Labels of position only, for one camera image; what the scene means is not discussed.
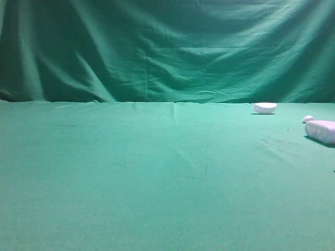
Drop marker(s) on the small white round object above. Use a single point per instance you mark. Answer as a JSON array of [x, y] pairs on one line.
[[307, 119]]

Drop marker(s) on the white rectangular box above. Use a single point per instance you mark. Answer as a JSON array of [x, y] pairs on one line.
[[321, 130]]

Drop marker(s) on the white earphone case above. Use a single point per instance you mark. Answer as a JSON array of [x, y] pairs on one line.
[[264, 108]]

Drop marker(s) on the green backdrop curtain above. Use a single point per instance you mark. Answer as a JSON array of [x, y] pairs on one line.
[[174, 51]]

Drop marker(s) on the green tablecloth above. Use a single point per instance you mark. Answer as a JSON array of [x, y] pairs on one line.
[[164, 176]]

